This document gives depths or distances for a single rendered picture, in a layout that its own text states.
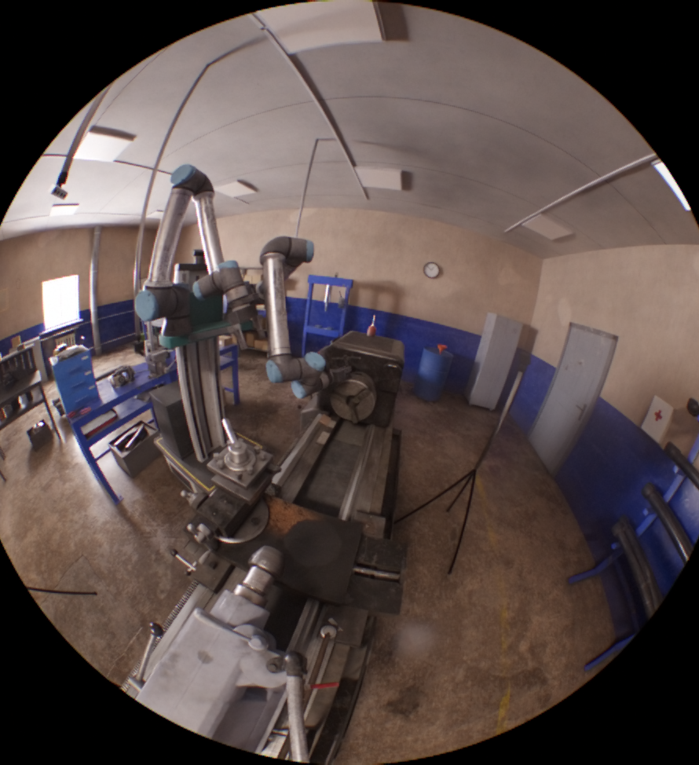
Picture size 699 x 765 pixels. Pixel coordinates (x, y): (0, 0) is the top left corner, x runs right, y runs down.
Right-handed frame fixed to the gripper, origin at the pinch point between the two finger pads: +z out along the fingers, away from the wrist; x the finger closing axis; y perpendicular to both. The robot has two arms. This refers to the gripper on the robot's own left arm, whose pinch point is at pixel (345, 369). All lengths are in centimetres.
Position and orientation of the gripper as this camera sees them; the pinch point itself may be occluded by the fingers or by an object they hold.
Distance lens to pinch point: 122.9
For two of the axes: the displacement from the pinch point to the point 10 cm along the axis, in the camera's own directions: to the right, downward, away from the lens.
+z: 6.4, -3.1, 7.0
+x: 7.5, 0.8, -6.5
